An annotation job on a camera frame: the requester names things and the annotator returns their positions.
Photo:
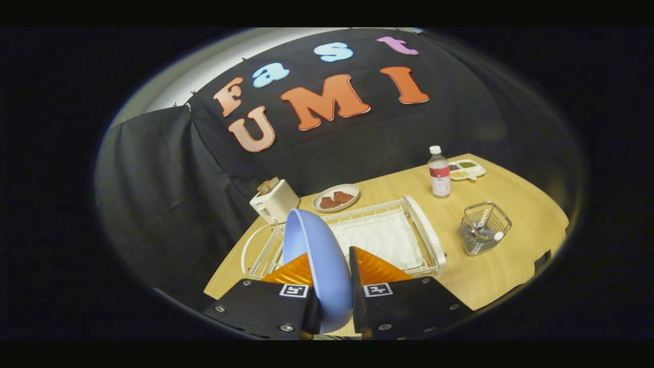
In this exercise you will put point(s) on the red meat piece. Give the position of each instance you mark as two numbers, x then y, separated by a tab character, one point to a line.
343	197
329	203

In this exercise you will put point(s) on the brown toast slice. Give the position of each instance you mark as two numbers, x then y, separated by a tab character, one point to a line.
263	187
274	183

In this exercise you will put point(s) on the white divided condiment tray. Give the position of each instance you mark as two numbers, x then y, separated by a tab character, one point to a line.
480	171

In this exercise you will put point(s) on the blue plate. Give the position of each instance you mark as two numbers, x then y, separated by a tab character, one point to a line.
322	255

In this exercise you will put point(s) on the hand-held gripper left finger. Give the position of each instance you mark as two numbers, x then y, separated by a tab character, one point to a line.
312	317

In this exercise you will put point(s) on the black backdrop cloth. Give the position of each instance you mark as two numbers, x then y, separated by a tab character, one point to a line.
153	179

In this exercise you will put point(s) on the white toaster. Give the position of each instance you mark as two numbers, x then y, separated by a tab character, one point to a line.
276	204

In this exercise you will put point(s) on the white ribbed drain tray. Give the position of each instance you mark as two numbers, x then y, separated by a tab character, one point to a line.
378	237

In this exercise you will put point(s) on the clear bottle red label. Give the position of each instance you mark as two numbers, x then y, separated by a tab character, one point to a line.
440	179

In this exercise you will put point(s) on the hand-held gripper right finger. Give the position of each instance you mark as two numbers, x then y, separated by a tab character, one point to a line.
357	296

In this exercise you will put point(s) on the white oval plate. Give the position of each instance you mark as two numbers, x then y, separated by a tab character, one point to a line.
329	189

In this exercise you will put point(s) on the small black table clamp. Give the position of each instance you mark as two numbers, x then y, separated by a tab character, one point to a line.
542	260

